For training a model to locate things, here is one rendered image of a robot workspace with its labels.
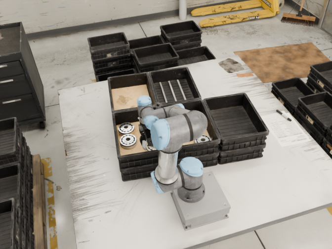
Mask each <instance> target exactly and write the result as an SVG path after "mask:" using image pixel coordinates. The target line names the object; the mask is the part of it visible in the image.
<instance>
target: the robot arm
mask: <svg viewBox="0 0 332 249"><path fill-rule="evenodd" d="M137 108H138V115H139V117H138V119H139V122H140V124H139V125H138V126H139V132H140V134H141V136H140V138H139V141H140V143H141V145H142V148H143V149H144V150H146V143H148V146H153V147H154V148H155V149H157V150H158V151H159V160H158V166H157V167H156V169H155V171H153V172H151V177H152V180H153V183H154V186H155V188H156V191H157V193H158V194H161V193H165V192H168V191H172V190H175V189H177V193H178V196H179V198H180V199H181V200H183V201H185V202H187V203H196V202H199V201H200V200H201V199H202V198H203V197H204V195H205V186H204V184H203V173H204V169H203V164H202V162H201V161H200V160H198V159H196V158H194V157H185V158H183V159H182V161H181V162H180V164H178V165H177V157H178V151H180V149H181V148H182V146H183V143H187V142H190V141H194V140H196V139H198V138H200V137H201V136H202V135H203V134H204V133H205V131H206V129H207V126H208V121H207V118H206V116H205V115H204V114H203V113H202V112H200V111H197V110H192V111H189V110H187V109H185V108H184V106H183V104H175V105H172V106H168V107H164V108H160V109H156V110H154V109H153V107H152V101H151V98H150V97H149V96H147V95H143V96H140V97H138V99H137Z"/></svg>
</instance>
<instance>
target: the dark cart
mask: <svg viewBox="0 0 332 249"><path fill-rule="evenodd" d="M0 32H1V37H3V39H1V40H0V120H3V119H8V118H13V117H16V118H17V123H18V126H22V125H28V124H33V123H38V122H40V125H41V127H42V128H45V126H44V122H43V121H46V117H45V102H44V88H43V84H42V80H41V77H40V74H39V72H38V69H37V66H36V63H35V60H34V57H33V54H32V51H31V48H30V45H29V42H28V39H27V36H26V33H25V30H24V27H23V24H22V22H15V23H9V24H2V25H0Z"/></svg>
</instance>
